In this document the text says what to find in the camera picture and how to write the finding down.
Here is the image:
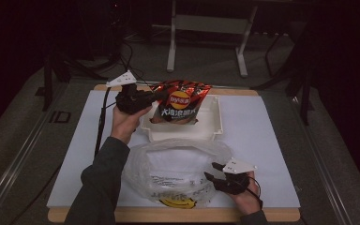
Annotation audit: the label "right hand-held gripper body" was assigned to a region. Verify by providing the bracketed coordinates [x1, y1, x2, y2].
[219, 157, 258, 195]

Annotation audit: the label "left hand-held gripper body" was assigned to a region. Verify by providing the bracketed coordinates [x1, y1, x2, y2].
[106, 69, 154, 115]

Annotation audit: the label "red black chips packet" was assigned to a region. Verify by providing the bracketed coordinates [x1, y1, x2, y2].
[149, 79, 213, 126]

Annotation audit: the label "white plastic bin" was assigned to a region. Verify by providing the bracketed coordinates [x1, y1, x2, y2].
[140, 93, 224, 143]

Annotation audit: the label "clear plastic bag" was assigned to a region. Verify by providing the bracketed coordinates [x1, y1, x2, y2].
[121, 138, 234, 210]

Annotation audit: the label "white table mat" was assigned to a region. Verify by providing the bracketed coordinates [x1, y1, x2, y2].
[46, 89, 301, 209]

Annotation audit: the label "black metal stand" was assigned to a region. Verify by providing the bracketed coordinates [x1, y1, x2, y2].
[41, 52, 109, 113]
[251, 31, 315, 126]

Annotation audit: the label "white metal stand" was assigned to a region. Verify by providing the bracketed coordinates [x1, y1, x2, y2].
[151, 0, 259, 79]

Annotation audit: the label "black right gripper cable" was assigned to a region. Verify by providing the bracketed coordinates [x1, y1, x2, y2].
[247, 175, 264, 211]

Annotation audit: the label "black floor cables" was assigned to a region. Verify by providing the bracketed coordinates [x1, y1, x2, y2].
[106, 37, 150, 87]

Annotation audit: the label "metal floor rail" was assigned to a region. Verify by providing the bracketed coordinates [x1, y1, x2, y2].
[0, 102, 55, 225]
[290, 97, 354, 225]

